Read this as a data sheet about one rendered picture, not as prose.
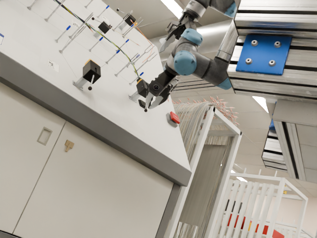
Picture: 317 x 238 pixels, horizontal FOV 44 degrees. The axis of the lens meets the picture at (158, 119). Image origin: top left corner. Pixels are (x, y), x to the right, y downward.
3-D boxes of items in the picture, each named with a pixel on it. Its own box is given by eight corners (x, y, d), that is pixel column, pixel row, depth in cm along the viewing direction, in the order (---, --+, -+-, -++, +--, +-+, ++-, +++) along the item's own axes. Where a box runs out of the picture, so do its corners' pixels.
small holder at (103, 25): (86, 23, 179) (96, 12, 177) (100, 38, 182) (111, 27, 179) (83, 26, 175) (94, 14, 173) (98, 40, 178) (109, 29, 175)
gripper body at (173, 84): (173, 92, 156) (187, 69, 149) (163, 99, 149) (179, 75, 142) (158, 80, 157) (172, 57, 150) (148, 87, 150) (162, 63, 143)
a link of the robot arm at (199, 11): (209, 12, 160) (197, 0, 155) (203, 21, 161) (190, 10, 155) (198, 8, 166) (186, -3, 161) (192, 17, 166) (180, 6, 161)
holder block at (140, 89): (138, 94, 161) (145, 88, 159) (135, 85, 164) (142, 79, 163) (145, 98, 163) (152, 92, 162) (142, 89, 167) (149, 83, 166)
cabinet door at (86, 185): (141, 280, 149) (175, 183, 162) (13, 234, 119) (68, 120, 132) (137, 278, 150) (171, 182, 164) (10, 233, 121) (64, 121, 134)
